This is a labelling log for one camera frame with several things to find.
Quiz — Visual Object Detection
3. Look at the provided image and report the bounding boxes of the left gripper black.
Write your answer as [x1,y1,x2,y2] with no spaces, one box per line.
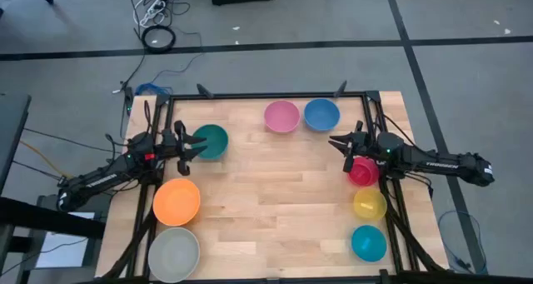
[161,120,208,177]

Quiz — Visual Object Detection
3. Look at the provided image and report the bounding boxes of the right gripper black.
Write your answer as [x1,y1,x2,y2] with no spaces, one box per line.
[328,120,380,173]

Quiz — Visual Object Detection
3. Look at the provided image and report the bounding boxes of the dark green plastic bowl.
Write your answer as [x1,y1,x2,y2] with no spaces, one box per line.
[191,123,230,161]

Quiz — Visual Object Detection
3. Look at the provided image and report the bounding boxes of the blue plastic bowl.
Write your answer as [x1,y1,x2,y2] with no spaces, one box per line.
[303,97,341,132]

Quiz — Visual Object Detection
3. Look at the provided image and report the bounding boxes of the pink plastic bowl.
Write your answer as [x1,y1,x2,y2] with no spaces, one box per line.
[263,100,301,134]

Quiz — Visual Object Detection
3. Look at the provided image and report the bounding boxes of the black cart with white shelf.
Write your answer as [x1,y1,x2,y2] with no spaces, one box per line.
[0,194,107,284]

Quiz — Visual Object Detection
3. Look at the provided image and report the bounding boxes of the red cup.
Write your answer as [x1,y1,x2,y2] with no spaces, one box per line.
[347,156,381,187]

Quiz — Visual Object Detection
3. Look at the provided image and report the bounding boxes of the yellow cup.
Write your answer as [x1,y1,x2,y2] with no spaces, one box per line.
[353,187,388,222]

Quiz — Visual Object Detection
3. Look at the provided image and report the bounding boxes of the black adapter box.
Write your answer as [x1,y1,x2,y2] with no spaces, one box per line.
[122,86,135,115]

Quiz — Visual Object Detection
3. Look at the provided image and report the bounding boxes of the grey plastic bowl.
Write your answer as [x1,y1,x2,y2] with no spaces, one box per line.
[147,227,202,284]

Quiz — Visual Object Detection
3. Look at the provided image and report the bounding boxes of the dark grey desk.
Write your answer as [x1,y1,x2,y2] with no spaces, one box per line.
[0,92,32,193]

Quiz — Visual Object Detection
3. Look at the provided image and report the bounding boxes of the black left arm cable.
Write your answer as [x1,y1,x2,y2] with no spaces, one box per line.
[142,99,153,133]

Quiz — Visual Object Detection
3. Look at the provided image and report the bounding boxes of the coiled blue cable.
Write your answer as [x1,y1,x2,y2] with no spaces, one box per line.
[133,82,174,97]

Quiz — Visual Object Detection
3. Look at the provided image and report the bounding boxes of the black aluminium table frame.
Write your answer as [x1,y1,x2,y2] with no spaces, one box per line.
[99,90,446,284]

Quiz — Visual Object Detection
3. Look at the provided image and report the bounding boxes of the black ring on floor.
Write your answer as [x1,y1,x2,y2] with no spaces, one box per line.
[141,24,177,54]

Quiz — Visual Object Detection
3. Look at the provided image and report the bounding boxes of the white power strip with cables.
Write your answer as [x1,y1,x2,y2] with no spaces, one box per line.
[132,0,167,28]

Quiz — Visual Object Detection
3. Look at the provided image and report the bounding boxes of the yellow cable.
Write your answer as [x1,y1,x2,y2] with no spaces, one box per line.
[18,140,63,179]

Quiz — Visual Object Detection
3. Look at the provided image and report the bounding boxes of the thin blue floor cable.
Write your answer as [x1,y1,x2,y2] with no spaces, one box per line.
[436,210,489,276]

